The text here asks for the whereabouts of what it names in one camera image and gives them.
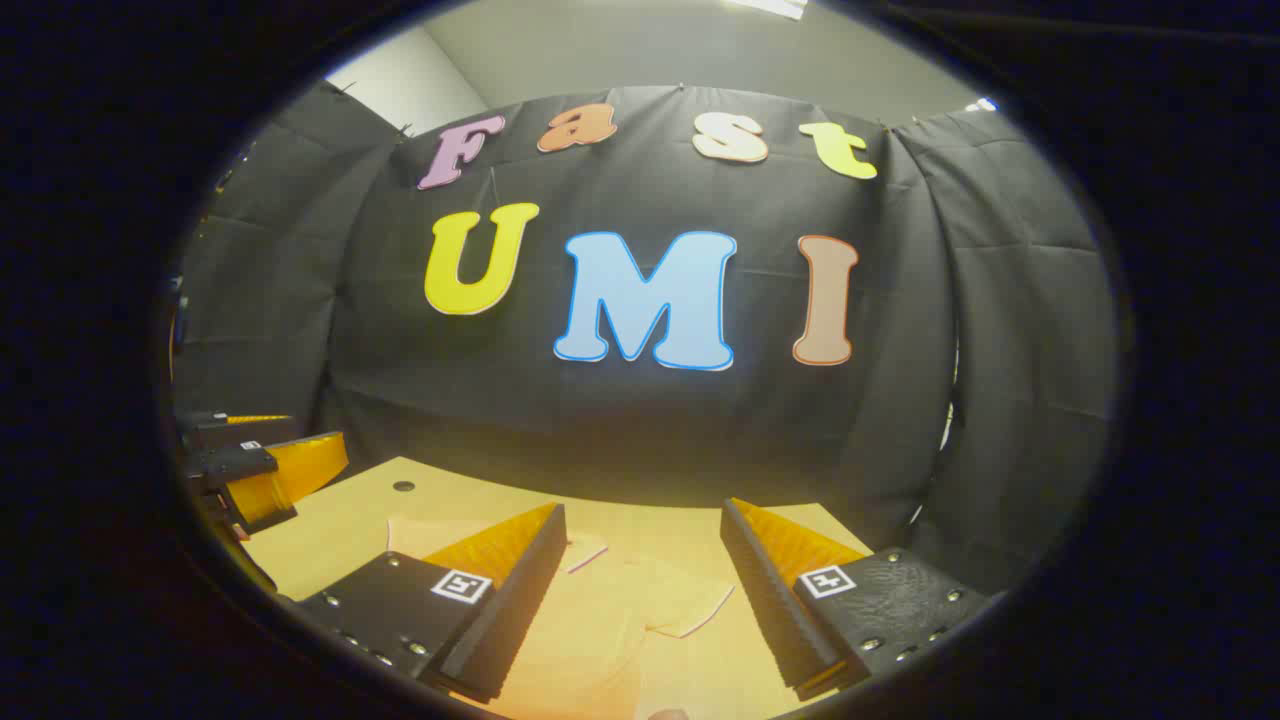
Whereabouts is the black backdrop cloth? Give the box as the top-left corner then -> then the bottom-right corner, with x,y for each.
170,82 -> 1119,601

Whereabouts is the orange T-shirt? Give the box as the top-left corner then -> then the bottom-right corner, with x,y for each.
388,515 -> 791,720

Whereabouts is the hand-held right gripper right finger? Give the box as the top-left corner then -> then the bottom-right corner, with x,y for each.
720,497 -> 991,701

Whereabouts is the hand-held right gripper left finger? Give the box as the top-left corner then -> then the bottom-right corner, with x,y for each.
295,502 -> 568,704

